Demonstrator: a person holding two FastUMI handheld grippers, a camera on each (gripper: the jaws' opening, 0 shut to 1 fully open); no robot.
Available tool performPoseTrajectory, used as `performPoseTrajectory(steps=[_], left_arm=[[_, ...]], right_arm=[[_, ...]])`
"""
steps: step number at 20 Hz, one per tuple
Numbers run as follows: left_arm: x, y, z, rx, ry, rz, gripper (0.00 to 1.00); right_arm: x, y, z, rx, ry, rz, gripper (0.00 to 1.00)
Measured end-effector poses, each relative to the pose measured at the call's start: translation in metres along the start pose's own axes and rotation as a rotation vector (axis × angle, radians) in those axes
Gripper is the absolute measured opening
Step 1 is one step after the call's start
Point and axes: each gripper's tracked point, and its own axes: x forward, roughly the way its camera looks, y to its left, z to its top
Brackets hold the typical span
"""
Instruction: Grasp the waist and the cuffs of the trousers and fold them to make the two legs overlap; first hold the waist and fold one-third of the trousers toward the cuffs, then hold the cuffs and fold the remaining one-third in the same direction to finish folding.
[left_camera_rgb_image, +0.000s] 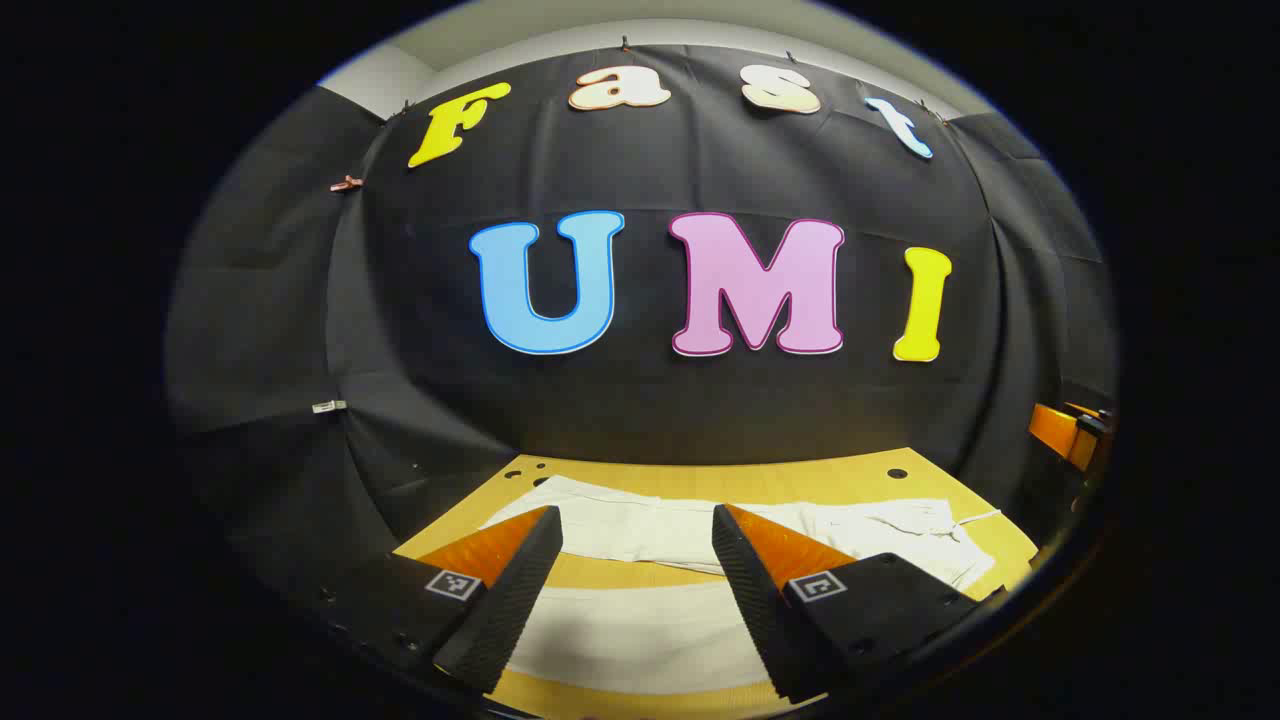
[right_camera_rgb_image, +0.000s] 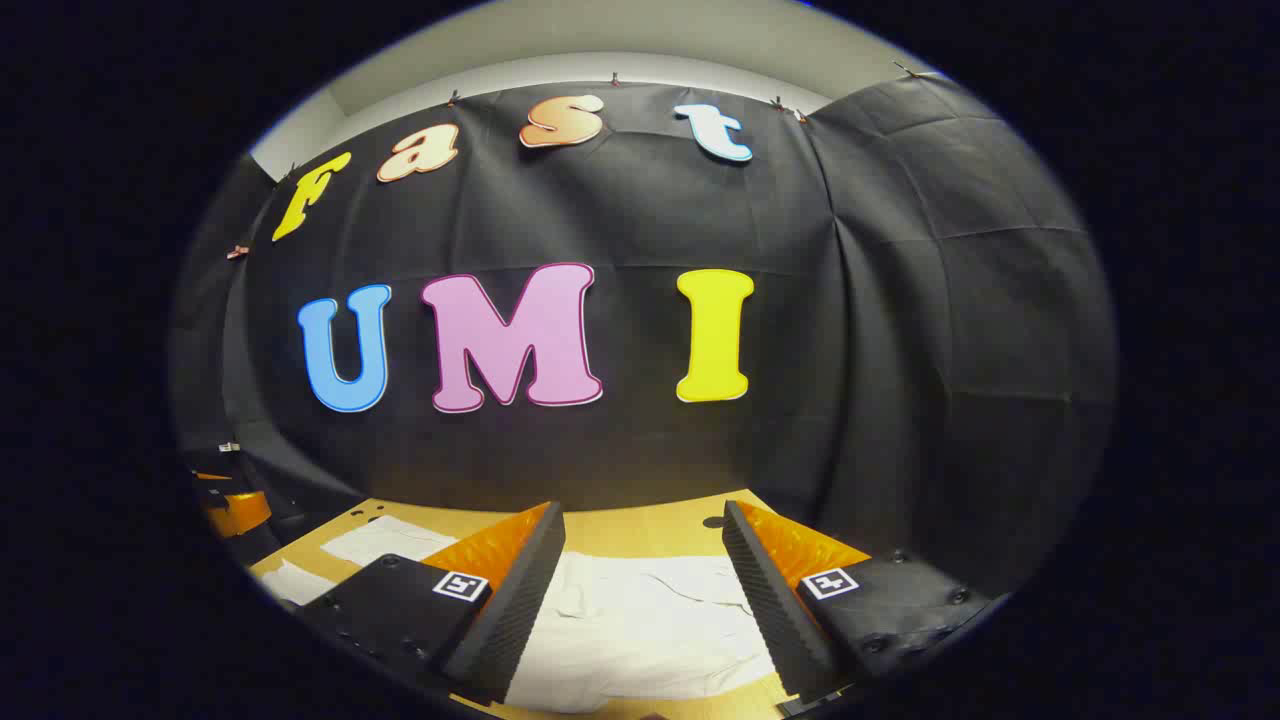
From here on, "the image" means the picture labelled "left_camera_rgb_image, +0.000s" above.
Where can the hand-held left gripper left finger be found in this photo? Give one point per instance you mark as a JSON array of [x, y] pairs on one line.
[[505, 610]]

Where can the white jeans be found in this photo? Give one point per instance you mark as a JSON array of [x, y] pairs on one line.
[[650, 530]]

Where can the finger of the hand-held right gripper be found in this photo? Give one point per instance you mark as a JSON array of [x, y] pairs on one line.
[[1055, 428]]

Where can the black backdrop cloth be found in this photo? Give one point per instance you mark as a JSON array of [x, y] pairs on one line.
[[640, 400]]

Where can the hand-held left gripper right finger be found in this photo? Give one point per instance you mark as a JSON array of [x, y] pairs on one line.
[[765, 610]]

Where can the copper clip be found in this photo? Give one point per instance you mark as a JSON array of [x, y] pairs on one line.
[[347, 183]]

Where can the silver clip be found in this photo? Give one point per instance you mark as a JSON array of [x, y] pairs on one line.
[[328, 406]]

